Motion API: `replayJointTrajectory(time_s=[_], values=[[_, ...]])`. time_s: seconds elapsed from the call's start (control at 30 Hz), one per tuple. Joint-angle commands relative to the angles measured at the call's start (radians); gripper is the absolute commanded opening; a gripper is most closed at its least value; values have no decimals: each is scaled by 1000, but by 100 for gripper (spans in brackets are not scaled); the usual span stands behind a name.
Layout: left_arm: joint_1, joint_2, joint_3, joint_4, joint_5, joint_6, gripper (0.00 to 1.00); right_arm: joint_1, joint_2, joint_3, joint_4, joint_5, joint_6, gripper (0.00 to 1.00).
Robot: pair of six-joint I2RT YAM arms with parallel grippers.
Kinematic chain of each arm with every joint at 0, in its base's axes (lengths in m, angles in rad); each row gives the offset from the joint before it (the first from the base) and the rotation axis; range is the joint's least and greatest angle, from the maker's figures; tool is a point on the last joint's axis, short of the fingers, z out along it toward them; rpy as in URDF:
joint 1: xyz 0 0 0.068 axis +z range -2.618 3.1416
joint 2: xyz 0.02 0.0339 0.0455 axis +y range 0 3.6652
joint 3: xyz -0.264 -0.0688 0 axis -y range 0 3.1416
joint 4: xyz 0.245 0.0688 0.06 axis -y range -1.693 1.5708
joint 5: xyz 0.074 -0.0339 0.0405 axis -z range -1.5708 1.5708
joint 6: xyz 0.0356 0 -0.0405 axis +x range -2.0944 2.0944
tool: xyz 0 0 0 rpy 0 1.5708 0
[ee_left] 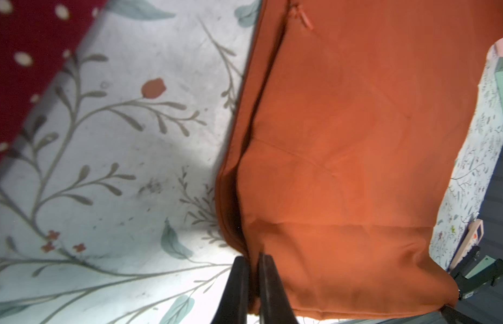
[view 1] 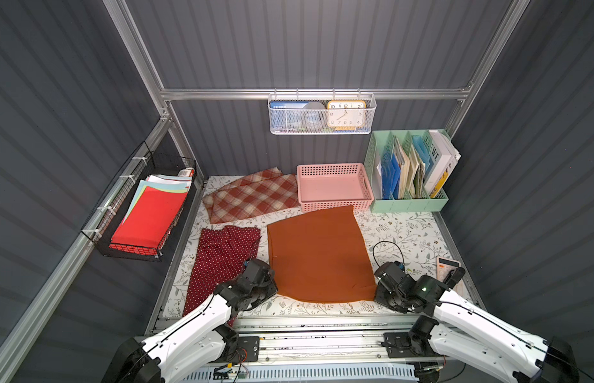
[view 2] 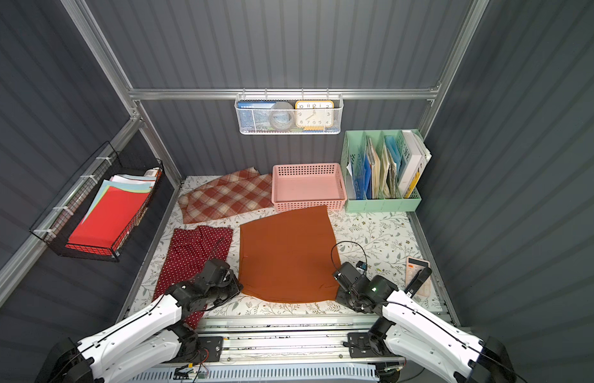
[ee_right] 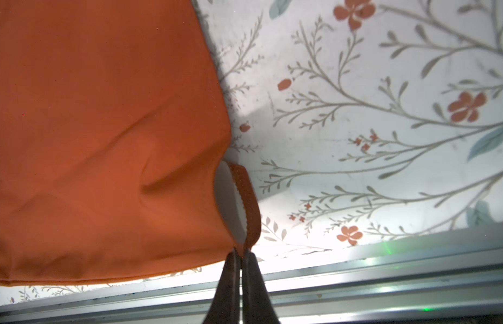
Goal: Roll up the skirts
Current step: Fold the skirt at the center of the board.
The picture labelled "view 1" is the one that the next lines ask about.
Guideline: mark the small orange white card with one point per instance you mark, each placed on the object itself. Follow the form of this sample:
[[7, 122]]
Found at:
[[444, 266]]

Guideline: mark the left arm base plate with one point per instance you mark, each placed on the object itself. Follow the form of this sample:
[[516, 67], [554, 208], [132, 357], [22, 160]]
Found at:
[[241, 349]]

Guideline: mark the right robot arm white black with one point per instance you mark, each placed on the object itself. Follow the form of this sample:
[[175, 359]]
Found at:
[[451, 326]]

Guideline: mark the yellow alarm clock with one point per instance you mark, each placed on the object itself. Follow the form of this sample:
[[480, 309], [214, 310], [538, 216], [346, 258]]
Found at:
[[346, 115]]

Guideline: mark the mint green file organizer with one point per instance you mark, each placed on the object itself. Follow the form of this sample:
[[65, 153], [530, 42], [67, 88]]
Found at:
[[378, 141]]

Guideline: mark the red plaid skirt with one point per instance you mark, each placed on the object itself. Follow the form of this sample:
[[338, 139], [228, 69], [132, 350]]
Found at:
[[250, 196]]

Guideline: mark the red paper stack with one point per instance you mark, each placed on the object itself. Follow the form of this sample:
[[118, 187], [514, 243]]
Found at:
[[149, 217]]

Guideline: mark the white wire wall basket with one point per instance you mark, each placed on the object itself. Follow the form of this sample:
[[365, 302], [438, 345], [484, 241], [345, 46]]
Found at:
[[324, 98]]

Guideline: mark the grey tape roll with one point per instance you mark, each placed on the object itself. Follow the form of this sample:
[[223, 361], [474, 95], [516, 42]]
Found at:
[[314, 116]]

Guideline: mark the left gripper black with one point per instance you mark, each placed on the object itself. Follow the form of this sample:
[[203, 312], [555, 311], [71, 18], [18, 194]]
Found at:
[[261, 276]]

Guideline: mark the white book in organizer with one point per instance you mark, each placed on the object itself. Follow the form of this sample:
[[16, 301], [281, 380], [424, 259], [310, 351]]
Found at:
[[444, 158]]

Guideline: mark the dark red polka-dot skirt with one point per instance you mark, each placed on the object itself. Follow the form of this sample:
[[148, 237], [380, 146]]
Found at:
[[221, 255]]

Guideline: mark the rust orange skirt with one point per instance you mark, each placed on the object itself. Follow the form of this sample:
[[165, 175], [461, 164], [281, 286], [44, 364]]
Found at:
[[321, 257]]

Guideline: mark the blue folders in organizer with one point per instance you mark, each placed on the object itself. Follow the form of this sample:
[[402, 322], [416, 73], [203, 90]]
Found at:
[[391, 172]]

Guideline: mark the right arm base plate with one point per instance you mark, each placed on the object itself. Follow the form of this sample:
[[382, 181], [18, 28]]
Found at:
[[403, 345]]

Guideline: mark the pink plastic basket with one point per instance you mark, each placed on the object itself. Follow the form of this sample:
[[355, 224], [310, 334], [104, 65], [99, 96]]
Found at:
[[323, 186]]

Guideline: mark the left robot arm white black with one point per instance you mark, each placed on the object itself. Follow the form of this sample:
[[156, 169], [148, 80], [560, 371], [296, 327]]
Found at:
[[203, 336]]

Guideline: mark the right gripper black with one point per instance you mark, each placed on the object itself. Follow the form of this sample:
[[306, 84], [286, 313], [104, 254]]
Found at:
[[388, 281]]

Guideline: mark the black wire side basket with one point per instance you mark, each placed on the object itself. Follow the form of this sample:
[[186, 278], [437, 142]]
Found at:
[[152, 166]]

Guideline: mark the blue box in basket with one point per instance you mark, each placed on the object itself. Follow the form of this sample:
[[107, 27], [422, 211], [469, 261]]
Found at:
[[286, 117]]

